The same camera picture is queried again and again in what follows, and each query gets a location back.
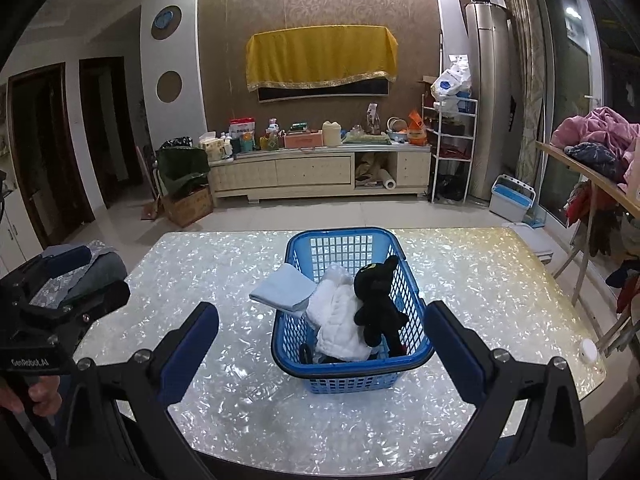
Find blue wall plate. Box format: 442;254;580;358
152;5;182;41

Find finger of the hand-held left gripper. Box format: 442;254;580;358
12;245;94;306
27;280;132;347

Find orange bag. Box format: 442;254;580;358
407;110;427;143

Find cardboard box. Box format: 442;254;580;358
162;187;214;228

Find white plastic bag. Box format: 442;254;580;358
431;55;473;106

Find white metal rack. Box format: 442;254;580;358
421;95;478;204

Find dark blue cloth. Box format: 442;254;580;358
564;142;621;176

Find pink box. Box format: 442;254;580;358
284;132;323;149

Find wall television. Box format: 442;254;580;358
256;77;391;104

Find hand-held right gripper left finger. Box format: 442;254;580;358
57;302;221;480

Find light blue cloth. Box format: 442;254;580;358
249;262;318;318

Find white quilted garment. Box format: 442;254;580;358
305;280;383;362

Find wooden side table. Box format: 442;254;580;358
535;140;640;356

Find dark red hanging clothes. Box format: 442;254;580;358
566;181;623;257

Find pink cloth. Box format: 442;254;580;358
551;106;640;161

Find brown wooden chair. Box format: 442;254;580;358
137;145;163;221

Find blue patterned cloth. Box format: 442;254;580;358
30;255;113;308

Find dark green bag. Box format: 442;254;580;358
156;146;211;196

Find patterned curtain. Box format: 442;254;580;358
492;0;546;196

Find yellow cloth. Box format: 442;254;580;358
245;25;399;93

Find green tray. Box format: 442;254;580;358
342;130;391;146

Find blue plastic basket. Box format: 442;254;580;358
271;227;433;395

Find blue and white bucket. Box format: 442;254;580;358
489;174;536;223

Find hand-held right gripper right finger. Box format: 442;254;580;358
423;301;588;480

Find black plush toy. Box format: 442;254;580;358
352;255;408;356

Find white cupboard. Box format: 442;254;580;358
0;195;43;273

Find cream TV cabinet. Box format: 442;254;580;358
207;145;433;206

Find person's left hand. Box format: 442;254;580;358
0;373;64;417

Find dark wooden door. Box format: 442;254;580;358
79;56;146;208
7;62;96;246

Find glass balcony door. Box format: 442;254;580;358
535;0;607;226

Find standing air conditioner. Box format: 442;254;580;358
465;2;516;203

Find grey cushioned chair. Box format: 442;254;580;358
30;242;129;311

